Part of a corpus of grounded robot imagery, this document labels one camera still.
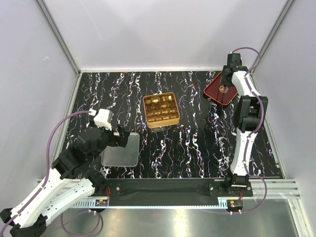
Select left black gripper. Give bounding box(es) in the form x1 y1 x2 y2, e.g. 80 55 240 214
90 118 130 162

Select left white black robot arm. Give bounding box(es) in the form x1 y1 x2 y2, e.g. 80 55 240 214
0 126 130 237

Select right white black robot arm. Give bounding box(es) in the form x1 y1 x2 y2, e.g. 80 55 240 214
221 65 268 196

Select gold chocolate tin box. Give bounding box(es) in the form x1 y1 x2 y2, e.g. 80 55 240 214
143 92 180 129

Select silver tin lid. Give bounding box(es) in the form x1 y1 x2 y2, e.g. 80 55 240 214
101 132 140 167

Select red square tray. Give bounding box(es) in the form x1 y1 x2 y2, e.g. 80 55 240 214
203 73 237 106

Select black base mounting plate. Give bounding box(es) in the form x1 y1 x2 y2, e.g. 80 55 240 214
106 178 253 208

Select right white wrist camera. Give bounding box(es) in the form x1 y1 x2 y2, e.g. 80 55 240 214
227 53 242 67

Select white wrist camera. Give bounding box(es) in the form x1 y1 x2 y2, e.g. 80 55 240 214
89 109 113 130
227 53 242 67

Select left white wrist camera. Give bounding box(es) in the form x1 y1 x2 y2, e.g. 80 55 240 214
89 109 113 130

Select white slotted cable duct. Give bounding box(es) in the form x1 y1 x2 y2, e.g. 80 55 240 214
71 197 109 209

